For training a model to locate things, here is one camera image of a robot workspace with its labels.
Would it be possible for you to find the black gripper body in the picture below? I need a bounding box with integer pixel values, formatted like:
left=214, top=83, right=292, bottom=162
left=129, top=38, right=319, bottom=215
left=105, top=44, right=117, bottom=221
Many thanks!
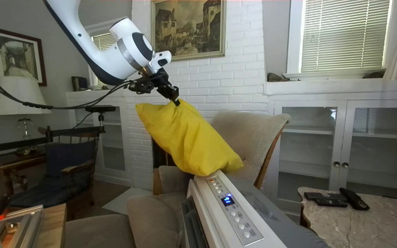
left=147, top=67, right=174, bottom=95

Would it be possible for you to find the yellow cloth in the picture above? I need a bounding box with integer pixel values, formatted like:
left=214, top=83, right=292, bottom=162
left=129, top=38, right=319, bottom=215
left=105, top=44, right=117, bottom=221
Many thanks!
left=134, top=98, right=245, bottom=180

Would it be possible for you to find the dark wooden spindle chair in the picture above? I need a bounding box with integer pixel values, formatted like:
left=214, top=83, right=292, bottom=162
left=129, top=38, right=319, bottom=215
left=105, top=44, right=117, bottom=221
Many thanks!
left=5, top=126, right=107, bottom=218

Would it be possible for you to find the framed town painting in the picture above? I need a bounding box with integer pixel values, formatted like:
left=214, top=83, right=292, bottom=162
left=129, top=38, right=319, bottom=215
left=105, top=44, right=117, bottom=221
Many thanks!
left=150, top=0, right=227, bottom=62

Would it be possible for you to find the beige upholstered armchair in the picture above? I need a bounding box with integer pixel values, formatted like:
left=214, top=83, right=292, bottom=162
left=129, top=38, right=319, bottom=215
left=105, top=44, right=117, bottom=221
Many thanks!
left=151, top=111, right=292, bottom=196

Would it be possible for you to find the small black box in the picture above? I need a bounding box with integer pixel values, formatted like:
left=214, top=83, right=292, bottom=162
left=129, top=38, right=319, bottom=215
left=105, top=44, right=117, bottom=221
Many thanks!
left=70, top=75, right=89, bottom=93

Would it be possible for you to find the small dark shelf ornament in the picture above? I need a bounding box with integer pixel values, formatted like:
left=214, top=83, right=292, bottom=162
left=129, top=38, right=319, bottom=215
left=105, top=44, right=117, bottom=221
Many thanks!
left=362, top=68, right=387, bottom=80
left=265, top=72, right=292, bottom=84

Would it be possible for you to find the white portable air conditioner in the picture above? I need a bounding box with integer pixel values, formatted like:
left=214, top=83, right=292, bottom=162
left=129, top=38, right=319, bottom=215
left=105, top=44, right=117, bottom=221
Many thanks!
left=179, top=170, right=330, bottom=248

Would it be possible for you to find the grey fabric sofa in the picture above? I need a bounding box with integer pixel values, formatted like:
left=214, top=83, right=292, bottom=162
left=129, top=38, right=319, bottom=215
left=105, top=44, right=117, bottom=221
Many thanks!
left=63, top=192, right=188, bottom=248

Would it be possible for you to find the table lamp flared white shade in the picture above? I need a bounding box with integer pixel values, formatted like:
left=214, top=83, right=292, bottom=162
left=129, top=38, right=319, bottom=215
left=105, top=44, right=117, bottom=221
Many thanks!
left=0, top=75, right=53, bottom=141

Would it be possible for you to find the black framed picture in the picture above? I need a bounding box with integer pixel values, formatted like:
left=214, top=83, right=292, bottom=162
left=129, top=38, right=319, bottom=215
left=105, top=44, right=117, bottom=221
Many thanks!
left=0, top=25, right=48, bottom=89

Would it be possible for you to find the white glass door cabinet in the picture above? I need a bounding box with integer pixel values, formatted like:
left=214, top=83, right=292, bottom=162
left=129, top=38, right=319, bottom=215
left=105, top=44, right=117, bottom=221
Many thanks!
left=263, top=78, right=397, bottom=215

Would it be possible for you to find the white window blind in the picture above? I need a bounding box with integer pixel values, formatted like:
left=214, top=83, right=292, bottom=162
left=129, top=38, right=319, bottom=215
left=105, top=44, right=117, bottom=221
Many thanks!
left=297, top=0, right=392, bottom=75

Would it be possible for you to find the dark wooden side table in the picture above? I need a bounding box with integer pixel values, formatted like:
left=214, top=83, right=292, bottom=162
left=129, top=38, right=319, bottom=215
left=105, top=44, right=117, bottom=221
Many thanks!
left=0, top=148, right=49, bottom=206

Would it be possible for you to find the flat black remote control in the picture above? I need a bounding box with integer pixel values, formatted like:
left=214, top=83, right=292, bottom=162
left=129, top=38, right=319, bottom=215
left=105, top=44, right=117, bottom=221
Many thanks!
left=303, top=191, right=349, bottom=210

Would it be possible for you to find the light wooden box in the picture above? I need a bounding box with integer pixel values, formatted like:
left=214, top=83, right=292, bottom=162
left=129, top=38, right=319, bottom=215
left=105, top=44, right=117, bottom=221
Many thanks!
left=0, top=203, right=67, bottom=248

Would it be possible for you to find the stone top side table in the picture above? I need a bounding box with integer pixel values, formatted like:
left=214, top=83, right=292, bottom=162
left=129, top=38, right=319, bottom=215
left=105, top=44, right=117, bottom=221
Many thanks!
left=296, top=185, right=397, bottom=248

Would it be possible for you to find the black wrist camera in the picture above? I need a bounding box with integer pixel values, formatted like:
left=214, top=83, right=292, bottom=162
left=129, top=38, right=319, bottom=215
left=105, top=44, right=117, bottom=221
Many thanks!
left=125, top=78, right=152, bottom=97

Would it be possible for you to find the black camera on stand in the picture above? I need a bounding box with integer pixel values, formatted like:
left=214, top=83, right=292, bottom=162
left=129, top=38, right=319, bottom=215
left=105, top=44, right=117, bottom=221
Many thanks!
left=83, top=105, right=118, bottom=130

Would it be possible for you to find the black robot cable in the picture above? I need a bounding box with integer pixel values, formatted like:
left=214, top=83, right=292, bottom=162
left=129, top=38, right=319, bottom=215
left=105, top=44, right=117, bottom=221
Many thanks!
left=0, top=61, right=132, bottom=112

